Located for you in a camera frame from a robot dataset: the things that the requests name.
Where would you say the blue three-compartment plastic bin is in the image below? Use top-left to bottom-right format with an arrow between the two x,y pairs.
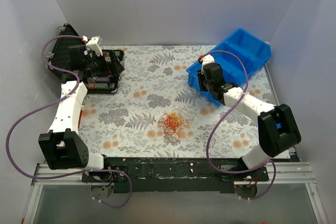
186,27 -> 272,108

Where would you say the yellow cable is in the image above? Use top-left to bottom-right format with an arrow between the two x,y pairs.
167,112 -> 190,127

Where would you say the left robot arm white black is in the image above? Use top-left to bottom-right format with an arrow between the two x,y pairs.
38,45 -> 124,182

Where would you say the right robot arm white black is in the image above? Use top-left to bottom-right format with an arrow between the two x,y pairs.
197,62 -> 301,181

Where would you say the black poker chip case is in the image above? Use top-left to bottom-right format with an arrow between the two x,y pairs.
46,23 -> 124,94

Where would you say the floral patterned table mat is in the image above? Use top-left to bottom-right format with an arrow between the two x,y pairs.
79,46 -> 258,158

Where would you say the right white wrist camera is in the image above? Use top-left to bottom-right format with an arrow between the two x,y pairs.
198,55 -> 215,65

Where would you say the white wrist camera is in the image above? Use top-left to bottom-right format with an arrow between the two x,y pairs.
198,55 -> 215,65
81,36 -> 103,56

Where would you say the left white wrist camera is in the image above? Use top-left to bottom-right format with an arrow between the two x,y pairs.
81,36 -> 103,56

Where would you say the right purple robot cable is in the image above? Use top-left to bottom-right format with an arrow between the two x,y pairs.
206,50 -> 277,200

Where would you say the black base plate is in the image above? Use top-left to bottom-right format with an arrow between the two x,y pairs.
81,157 -> 270,194

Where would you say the aluminium rail frame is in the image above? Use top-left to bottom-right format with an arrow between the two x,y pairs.
22,158 -> 328,223

